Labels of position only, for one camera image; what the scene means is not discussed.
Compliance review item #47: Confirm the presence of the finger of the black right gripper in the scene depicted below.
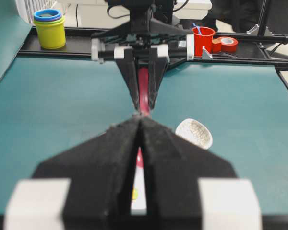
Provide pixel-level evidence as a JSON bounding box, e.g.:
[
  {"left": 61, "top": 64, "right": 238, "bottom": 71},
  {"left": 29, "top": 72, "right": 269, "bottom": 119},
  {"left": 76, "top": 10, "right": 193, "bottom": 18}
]
[
  {"left": 114, "top": 46, "right": 139, "bottom": 110},
  {"left": 148, "top": 45, "right": 169, "bottom": 109}
]

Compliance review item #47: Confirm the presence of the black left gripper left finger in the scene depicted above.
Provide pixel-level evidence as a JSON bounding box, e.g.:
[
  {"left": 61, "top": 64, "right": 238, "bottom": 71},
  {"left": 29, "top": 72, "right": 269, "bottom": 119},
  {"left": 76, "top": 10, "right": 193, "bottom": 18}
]
[{"left": 3, "top": 117, "right": 140, "bottom": 230}]

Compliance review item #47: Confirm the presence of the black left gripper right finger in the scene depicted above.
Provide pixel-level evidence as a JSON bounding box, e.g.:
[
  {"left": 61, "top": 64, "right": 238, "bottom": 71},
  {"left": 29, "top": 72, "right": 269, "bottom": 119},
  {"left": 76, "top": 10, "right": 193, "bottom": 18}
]
[{"left": 139, "top": 117, "right": 264, "bottom": 230}]

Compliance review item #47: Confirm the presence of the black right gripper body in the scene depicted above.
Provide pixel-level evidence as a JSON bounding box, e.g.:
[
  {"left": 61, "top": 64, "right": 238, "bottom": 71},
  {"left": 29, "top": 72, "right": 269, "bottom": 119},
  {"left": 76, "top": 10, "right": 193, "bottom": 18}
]
[{"left": 91, "top": 18, "right": 194, "bottom": 63}]

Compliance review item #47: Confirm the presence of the yellow hexagonal prism block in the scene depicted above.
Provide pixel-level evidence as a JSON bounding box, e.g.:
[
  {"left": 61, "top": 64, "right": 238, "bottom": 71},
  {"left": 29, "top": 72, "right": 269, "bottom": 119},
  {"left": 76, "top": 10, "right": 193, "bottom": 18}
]
[{"left": 132, "top": 188, "right": 139, "bottom": 201}]

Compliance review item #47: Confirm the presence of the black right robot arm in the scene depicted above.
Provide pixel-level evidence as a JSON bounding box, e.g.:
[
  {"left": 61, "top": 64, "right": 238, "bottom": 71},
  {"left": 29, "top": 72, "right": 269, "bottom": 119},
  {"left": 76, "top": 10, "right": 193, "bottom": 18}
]
[{"left": 91, "top": 0, "right": 194, "bottom": 115}]

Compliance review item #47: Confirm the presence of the blue spoon in cup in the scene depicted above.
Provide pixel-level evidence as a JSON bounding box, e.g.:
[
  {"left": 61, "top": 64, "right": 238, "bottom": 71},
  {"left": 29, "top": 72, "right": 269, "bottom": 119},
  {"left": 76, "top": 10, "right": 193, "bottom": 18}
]
[{"left": 192, "top": 23, "right": 202, "bottom": 35}]

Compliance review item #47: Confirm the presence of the white round bowl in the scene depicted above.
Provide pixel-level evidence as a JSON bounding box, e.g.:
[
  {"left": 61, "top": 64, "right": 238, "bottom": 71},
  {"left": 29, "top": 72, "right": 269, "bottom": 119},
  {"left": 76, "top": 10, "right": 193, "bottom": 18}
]
[{"left": 131, "top": 166, "right": 147, "bottom": 216}]

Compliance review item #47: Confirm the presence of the speckled egg-shaped dish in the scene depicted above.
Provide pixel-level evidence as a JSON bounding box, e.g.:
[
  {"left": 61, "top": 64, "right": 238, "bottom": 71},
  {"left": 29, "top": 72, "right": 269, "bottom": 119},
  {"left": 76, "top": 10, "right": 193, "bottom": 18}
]
[{"left": 175, "top": 118, "right": 213, "bottom": 150}]

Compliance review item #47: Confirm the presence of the red plastic cup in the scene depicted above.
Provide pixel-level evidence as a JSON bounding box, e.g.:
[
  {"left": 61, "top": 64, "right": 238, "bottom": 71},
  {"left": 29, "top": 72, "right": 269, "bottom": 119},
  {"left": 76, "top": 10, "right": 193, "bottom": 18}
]
[{"left": 194, "top": 26, "right": 216, "bottom": 56}]

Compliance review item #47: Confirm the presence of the red tape roll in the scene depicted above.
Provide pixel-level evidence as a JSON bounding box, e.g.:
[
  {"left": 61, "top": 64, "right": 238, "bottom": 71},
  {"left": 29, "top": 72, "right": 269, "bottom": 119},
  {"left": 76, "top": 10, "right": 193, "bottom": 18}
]
[{"left": 212, "top": 36, "right": 239, "bottom": 53}]

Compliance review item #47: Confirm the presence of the yellow stacked cup set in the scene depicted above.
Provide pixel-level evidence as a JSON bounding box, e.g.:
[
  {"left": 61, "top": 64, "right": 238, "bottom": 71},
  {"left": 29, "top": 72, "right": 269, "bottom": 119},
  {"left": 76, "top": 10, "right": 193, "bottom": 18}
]
[{"left": 33, "top": 9, "right": 66, "bottom": 49}]

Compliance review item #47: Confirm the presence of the black aluminium frame rail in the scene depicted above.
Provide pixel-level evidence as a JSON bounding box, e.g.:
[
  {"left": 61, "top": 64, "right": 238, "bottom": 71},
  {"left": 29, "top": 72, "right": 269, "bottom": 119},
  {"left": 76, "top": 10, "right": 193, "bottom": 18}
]
[{"left": 16, "top": 25, "right": 288, "bottom": 107}]

